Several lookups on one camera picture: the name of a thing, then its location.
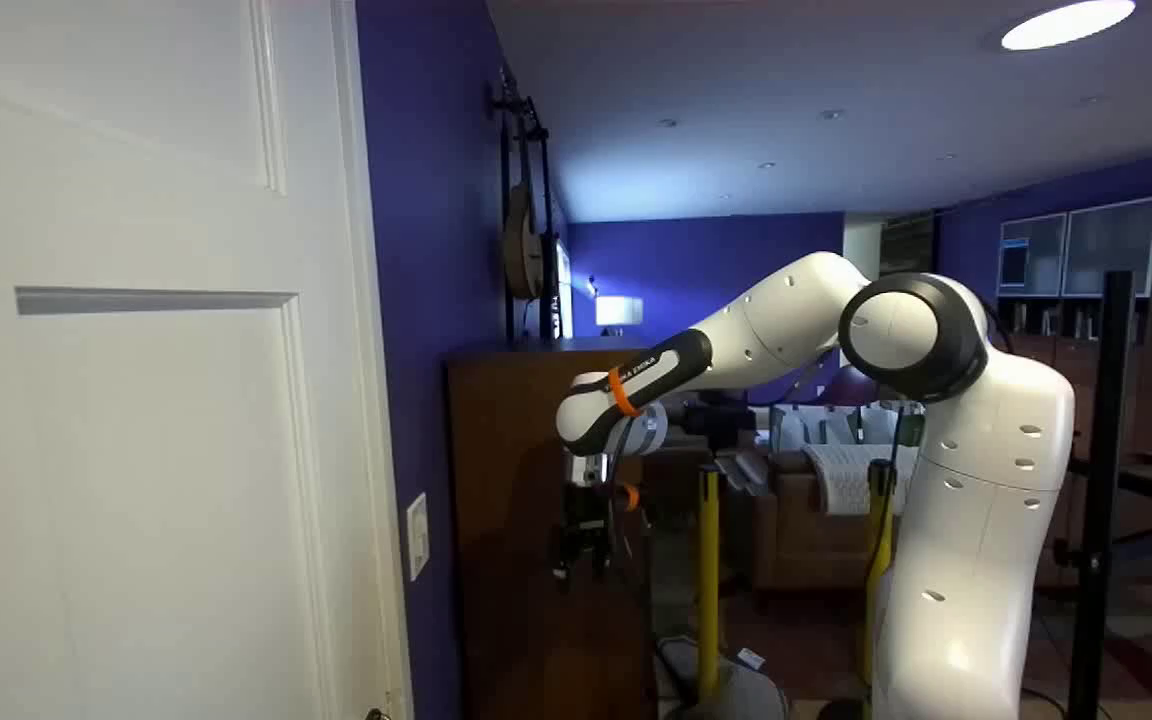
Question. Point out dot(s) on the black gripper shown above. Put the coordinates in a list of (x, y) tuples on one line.
[(586, 518)]

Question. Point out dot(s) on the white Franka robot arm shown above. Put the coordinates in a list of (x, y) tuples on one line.
[(991, 507)]

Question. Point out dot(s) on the brown wooden shelf cabinet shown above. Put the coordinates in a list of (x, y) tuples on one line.
[(522, 532)]

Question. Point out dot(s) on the yellow tripod pole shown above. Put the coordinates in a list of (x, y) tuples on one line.
[(711, 585), (881, 563)]

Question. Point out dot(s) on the glowing table lamp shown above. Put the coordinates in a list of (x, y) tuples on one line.
[(619, 311)]

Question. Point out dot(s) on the white panelled door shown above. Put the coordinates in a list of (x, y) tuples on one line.
[(136, 466)]

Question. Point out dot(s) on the black stand pole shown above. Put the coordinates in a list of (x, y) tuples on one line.
[(1100, 493)]

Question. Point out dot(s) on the round ceiling light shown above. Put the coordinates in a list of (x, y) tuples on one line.
[(1066, 23)]

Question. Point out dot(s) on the black camera on tripod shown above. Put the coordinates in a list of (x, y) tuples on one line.
[(719, 425)]

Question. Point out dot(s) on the white light switch plate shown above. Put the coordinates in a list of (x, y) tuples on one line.
[(418, 532)]

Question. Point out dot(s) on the white glass wall cabinet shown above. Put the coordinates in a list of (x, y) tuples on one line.
[(1080, 244)]

